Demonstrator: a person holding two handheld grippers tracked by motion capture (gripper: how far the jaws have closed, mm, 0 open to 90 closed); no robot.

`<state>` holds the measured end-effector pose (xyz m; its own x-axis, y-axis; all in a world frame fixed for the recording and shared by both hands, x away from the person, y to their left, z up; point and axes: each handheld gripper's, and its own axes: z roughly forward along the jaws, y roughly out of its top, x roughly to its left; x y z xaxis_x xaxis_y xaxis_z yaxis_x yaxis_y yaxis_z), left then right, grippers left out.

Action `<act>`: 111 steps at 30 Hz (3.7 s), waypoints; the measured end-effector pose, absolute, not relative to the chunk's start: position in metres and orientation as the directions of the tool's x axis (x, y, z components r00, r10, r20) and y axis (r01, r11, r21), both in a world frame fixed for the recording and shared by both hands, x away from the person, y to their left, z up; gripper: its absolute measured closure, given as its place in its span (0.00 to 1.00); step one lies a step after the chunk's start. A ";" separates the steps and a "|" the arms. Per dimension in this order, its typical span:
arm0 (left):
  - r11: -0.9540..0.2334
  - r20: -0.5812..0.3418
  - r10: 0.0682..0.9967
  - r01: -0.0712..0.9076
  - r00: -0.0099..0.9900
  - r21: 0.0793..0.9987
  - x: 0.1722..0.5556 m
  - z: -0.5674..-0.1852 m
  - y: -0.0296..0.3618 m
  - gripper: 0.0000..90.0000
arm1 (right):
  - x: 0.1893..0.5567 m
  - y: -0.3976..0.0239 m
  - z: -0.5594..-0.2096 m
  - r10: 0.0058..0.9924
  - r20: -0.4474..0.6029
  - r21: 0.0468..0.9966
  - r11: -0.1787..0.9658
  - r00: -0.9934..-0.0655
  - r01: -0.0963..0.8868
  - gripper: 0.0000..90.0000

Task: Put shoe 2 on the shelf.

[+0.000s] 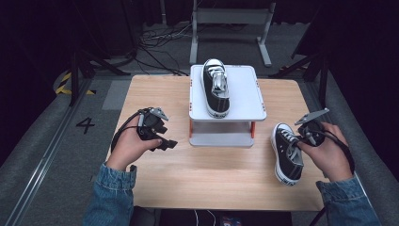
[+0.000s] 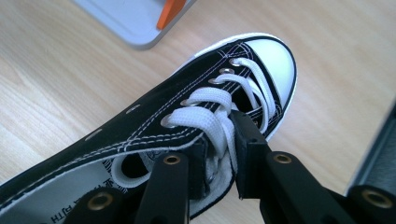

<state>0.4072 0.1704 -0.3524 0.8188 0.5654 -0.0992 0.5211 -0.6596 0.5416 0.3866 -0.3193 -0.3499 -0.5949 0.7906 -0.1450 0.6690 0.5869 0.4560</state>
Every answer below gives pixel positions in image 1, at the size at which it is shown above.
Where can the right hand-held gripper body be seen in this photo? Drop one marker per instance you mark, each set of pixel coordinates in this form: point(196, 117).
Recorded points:
point(313, 133)

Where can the yellow black hazard tape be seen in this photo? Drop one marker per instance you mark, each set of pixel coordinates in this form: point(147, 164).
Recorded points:
point(64, 89)

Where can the black canvas sneaker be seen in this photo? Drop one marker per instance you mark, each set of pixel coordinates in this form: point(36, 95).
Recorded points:
point(287, 166)
point(216, 97)

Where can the grey metal stand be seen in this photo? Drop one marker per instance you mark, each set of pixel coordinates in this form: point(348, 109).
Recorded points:
point(232, 17)

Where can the black tripod stand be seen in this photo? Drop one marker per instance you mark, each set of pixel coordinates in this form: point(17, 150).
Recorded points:
point(75, 69)
point(323, 72)

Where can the person's right hand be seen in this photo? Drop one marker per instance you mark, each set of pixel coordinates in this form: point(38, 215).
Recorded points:
point(332, 157)

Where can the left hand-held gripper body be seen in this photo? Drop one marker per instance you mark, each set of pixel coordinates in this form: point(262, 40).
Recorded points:
point(150, 125)

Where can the person's left hand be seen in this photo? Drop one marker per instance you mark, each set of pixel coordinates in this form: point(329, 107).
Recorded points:
point(128, 150)

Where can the metal floor rail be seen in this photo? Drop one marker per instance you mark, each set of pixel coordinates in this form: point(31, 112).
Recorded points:
point(47, 155)

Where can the white two-tier shoe rack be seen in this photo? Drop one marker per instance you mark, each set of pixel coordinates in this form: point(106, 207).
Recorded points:
point(244, 94)

